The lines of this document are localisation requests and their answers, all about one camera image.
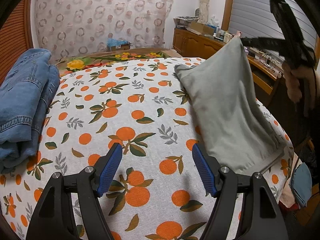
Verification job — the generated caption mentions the grey-green shorts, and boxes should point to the grey-green shorts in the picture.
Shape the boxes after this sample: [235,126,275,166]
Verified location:
[174,35,287,176]

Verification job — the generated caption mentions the person right hand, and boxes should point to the person right hand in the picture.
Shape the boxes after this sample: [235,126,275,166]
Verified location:
[282,61,316,108]

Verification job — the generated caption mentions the wooden sideboard cabinet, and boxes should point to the wooden sideboard cabinet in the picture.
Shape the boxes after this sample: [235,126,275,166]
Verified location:
[173,28,287,105]

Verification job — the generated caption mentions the grey window blind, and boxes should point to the grey window blind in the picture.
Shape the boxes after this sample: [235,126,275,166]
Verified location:
[228,0,317,48]

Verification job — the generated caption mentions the cardboard box on cabinet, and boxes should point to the cardboard box on cabinet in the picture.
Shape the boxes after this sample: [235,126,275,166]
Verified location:
[189,22,215,36]

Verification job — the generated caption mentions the stack of magazines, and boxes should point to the stack of magazines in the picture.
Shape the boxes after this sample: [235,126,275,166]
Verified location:
[174,16,199,29]

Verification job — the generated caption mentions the orange print bed sheet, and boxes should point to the orange print bed sheet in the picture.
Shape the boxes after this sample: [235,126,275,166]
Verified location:
[0,56,295,240]

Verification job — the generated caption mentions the folded blue jeans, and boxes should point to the folded blue jeans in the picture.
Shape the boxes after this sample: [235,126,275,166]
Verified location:
[1,48,60,174]

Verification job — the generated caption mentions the floral blanket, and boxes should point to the floral blanket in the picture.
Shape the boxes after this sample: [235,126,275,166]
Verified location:
[56,48,182,77]

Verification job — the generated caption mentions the cardboard box with blue bag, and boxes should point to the cardboard box with blue bag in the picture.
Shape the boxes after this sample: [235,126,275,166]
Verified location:
[107,38,131,51]

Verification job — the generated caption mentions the pink circle pattern curtain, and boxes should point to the pink circle pattern curtain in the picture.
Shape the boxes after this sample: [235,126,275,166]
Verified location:
[34,0,174,62]

